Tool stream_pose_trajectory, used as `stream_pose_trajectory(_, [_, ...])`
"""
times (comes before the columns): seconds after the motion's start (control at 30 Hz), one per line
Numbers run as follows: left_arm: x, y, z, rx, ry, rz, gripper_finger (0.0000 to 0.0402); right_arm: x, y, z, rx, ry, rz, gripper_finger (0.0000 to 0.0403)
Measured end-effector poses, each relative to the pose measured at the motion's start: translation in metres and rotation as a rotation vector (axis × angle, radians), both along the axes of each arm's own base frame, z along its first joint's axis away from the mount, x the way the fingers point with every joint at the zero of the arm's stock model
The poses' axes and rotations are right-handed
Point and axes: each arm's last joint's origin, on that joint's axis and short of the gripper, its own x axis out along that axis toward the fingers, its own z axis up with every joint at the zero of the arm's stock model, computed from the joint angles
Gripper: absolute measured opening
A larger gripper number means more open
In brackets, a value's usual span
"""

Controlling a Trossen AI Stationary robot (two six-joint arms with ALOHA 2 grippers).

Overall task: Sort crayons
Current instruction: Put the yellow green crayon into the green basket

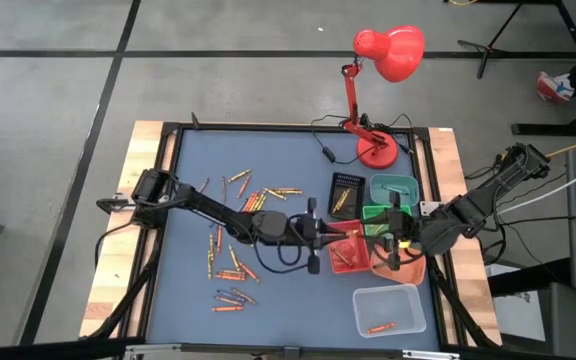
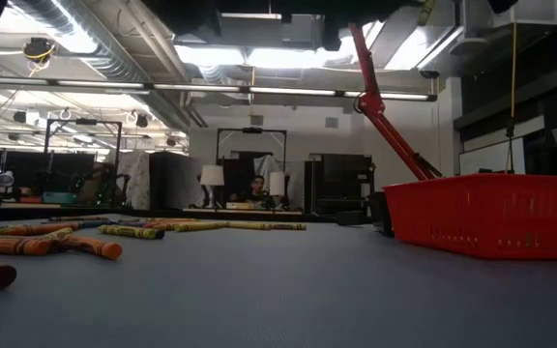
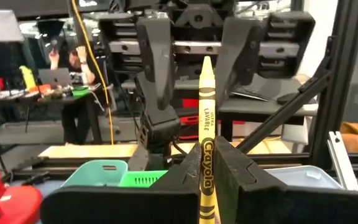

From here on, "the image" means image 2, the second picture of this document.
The red mesh basket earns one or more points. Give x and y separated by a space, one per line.
491 217

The teal box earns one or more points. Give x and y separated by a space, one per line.
60 198

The long ceiling light strip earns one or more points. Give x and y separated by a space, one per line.
99 84

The black background rig frame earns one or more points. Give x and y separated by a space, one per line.
252 130
85 121

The black mesh basket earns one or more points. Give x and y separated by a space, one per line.
380 212

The white cloth cover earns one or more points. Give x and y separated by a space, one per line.
136 179

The white table lamp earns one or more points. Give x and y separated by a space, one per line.
277 183
212 175

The black aluminium table frame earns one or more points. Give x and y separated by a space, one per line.
17 212

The person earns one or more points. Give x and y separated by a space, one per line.
258 186

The whiteboard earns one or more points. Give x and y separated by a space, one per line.
486 159

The black cabinet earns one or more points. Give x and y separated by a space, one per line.
174 179
341 183

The silver ventilation duct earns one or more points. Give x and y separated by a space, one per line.
99 58

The background robot rig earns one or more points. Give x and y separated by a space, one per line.
102 186

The red desk lamp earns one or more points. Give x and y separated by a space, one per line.
372 104

